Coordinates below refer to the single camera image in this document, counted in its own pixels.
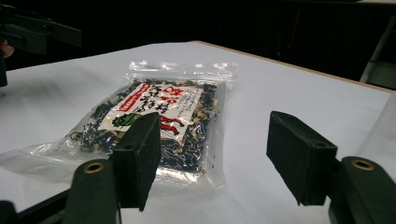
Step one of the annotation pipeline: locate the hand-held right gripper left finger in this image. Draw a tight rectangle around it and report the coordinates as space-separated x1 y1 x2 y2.
61 111 163 224

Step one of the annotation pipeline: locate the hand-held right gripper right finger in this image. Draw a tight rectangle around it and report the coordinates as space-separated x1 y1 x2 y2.
265 110 396 224

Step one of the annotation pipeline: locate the clear packet of dried seaweed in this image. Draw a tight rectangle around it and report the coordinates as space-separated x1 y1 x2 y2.
0 60 239 198

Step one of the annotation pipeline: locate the grey metal stand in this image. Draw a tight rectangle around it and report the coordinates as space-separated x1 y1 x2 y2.
359 15 396 91

